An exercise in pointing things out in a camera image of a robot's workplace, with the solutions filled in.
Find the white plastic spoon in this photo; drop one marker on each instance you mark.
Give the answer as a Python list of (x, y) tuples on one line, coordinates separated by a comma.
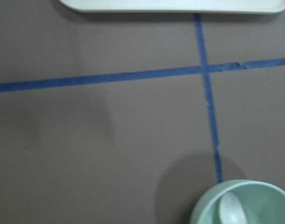
[(231, 210)]

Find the mint green bowl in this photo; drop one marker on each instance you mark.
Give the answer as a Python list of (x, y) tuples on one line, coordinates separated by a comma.
[(263, 203)]

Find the cream rabbit tray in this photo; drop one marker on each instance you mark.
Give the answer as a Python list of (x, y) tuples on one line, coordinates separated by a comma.
[(177, 6)]

